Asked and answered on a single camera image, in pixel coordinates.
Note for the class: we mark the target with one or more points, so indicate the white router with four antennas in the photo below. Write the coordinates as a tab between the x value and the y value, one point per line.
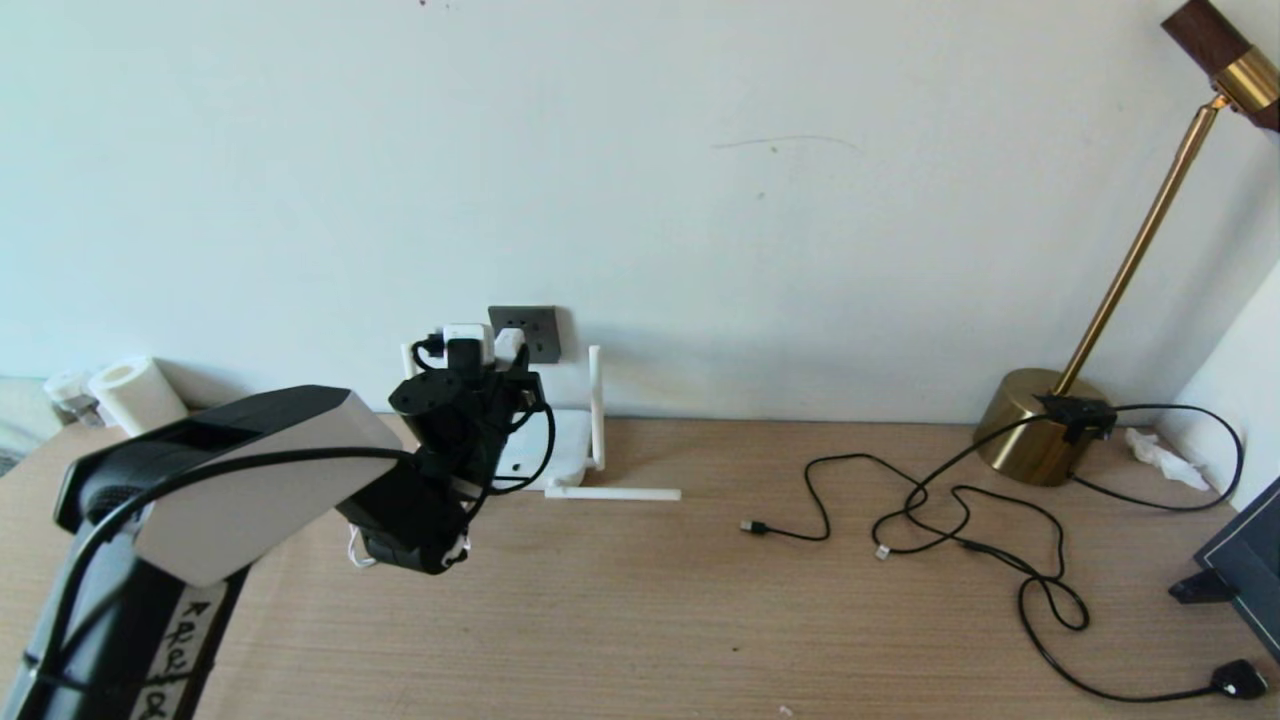
575	445

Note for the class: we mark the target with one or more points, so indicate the white power adapter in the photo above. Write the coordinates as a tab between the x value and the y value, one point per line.
510	340

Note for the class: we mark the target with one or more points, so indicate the black clip stand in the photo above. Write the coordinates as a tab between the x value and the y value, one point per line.
1198	586

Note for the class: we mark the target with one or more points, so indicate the dark teal patterned board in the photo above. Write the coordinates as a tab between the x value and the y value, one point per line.
1250	570

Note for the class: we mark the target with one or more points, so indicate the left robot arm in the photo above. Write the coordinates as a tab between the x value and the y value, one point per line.
250	480

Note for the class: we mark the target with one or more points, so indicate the brass desk lamp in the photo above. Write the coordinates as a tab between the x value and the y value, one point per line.
1025	425

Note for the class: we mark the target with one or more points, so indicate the crumpled white tissue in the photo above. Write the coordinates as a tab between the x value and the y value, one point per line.
1162	460

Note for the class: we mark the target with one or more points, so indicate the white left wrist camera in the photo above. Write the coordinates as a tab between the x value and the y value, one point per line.
470	335

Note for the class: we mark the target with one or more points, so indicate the white toilet paper roll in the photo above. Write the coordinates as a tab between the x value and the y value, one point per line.
140	400

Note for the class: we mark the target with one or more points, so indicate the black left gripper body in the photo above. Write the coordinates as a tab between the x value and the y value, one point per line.
500	410

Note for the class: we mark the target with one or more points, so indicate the grey wall socket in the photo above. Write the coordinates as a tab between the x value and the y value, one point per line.
545	335

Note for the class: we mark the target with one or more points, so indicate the small clear jar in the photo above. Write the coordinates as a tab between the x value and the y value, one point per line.
68	392

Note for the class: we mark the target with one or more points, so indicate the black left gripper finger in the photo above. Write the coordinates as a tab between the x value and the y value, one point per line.
524	365

